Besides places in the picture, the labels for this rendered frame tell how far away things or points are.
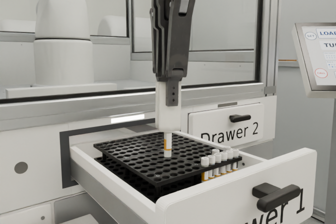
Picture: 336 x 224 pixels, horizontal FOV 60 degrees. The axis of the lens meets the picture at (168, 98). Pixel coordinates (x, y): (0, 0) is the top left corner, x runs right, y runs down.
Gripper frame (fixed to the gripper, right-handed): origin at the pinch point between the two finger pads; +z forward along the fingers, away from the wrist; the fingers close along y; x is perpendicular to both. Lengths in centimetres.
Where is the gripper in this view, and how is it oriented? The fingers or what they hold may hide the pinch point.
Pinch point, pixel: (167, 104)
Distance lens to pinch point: 40.1
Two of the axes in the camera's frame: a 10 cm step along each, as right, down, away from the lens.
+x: -9.6, 0.3, -2.7
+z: -0.1, 9.9, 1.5
